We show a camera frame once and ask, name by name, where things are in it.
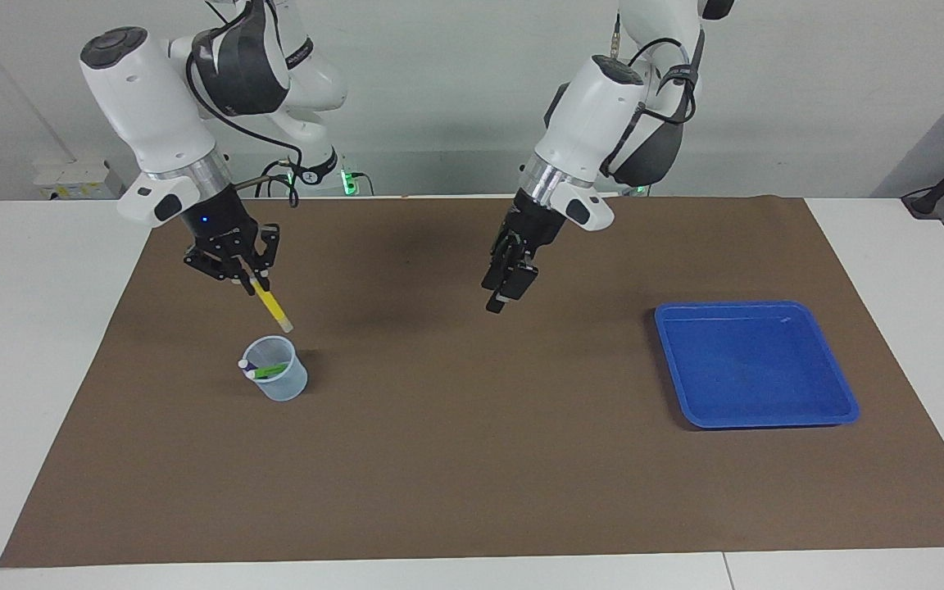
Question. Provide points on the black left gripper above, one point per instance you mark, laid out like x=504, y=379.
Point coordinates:
x=533, y=225

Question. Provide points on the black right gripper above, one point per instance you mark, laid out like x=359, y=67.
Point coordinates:
x=222, y=221

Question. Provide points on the yellow marker pen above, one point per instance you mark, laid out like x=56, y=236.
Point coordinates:
x=272, y=306

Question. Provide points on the purple marker pen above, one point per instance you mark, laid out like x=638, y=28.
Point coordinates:
x=251, y=365

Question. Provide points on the green marker pen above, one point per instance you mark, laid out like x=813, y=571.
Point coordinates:
x=271, y=369

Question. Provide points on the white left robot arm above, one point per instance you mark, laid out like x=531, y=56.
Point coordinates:
x=595, y=115

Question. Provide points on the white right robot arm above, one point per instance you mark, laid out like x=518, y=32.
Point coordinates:
x=144, y=106

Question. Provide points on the translucent plastic cup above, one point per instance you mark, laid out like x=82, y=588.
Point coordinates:
x=279, y=389

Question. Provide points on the brown table mat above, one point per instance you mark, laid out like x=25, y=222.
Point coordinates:
x=472, y=459

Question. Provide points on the white socket box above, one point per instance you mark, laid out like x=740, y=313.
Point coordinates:
x=70, y=180

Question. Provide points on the blue plastic tray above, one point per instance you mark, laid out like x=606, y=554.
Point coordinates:
x=759, y=369

